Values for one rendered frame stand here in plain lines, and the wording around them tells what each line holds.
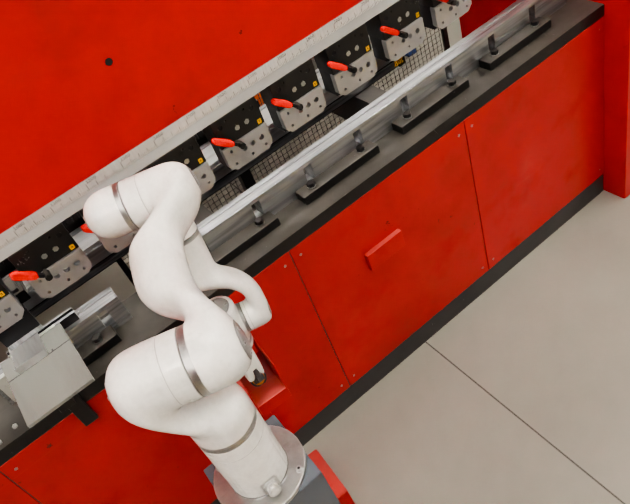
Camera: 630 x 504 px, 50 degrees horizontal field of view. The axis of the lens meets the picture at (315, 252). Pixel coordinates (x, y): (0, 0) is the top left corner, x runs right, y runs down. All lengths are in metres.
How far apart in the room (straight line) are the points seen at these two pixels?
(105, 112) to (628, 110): 1.95
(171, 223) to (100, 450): 1.00
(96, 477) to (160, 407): 1.09
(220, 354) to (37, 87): 0.84
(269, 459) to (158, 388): 0.31
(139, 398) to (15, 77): 0.83
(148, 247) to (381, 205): 1.11
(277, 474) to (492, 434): 1.26
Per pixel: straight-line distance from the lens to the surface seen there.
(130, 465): 2.19
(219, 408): 1.17
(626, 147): 2.98
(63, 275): 1.84
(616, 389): 2.55
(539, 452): 2.43
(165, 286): 1.14
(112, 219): 1.33
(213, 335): 1.05
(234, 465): 1.25
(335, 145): 2.11
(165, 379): 1.06
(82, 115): 1.70
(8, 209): 1.73
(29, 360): 1.88
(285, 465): 1.35
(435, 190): 2.32
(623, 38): 2.72
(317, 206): 2.04
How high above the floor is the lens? 2.15
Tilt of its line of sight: 42 degrees down
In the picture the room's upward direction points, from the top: 23 degrees counter-clockwise
